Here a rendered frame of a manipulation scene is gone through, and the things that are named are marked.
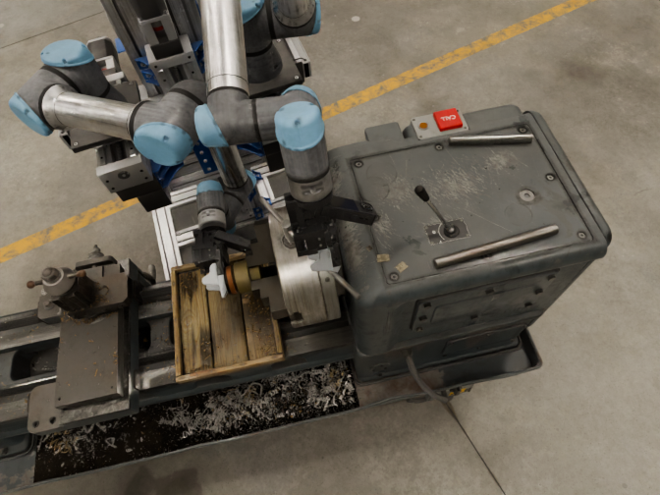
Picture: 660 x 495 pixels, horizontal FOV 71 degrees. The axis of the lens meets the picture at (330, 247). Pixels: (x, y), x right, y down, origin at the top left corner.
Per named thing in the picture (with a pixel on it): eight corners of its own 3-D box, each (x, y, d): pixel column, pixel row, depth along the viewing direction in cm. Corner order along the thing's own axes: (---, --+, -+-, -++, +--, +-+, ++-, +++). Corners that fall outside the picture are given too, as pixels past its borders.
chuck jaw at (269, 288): (293, 270, 117) (300, 309, 110) (296, 281, 121) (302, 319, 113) (249, 279, 117) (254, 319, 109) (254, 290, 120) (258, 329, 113)
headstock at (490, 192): (496, 183, 156) (534, 93, 122) (560, 312, 133) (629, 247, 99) (324, 219, 153) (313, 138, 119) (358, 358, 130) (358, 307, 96)
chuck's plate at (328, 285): (319, 232, 142) (311, 176, 113) (342, 330, 129) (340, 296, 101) (308, 235, 142) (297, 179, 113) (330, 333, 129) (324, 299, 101)
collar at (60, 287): (76, 264, 121) (70, 259, 118) (74, 292, 117) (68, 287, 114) (45, 271, 120) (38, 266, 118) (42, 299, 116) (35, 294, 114)
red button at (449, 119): (454, 112, 121) (455, 107, 119) (462, 129, 118) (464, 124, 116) (432, 117, 121) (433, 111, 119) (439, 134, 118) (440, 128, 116)
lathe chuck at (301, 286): (307, 235, 142) (297, 179, 113) (330, 333, 129) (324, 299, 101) (279, 241, 142) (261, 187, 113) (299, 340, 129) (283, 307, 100)
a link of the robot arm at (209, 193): (226, 192, 140) (218, 175, 132) (229, 222, 134) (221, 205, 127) (200, 197, 140) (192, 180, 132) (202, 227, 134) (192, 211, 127)
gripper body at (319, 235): (294, 235, 92) (281, 186, 84) (336, 226, 93) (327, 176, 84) (299, 260, 86) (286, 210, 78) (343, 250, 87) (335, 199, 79)
